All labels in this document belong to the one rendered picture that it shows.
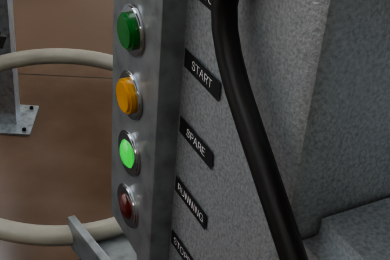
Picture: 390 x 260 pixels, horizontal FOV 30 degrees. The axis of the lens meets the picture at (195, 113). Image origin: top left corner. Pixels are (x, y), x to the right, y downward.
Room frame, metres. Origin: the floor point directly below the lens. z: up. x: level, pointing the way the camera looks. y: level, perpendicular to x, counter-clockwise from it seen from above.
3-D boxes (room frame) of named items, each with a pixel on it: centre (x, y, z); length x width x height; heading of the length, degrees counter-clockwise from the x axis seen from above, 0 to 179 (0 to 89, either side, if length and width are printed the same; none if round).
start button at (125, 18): (0.43, 0.05, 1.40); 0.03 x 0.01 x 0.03; 30
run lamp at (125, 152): (0.43, 0.05, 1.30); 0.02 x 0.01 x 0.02; 30
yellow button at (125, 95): (0.43, 0.05, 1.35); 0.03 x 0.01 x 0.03; 30
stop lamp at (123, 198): (0.43, 0.05, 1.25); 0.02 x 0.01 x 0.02; 30
